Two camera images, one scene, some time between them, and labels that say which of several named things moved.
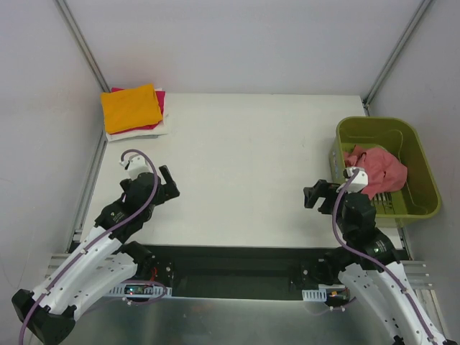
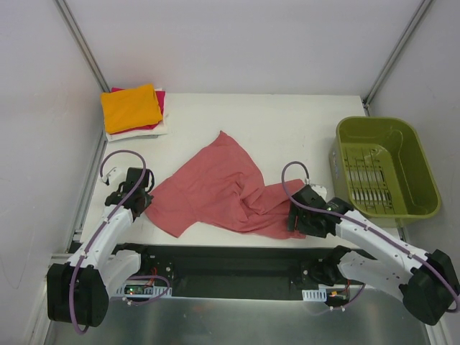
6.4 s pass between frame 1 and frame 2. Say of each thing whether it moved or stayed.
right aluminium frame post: stayed
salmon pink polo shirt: moved
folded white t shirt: stayed
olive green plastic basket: stayed
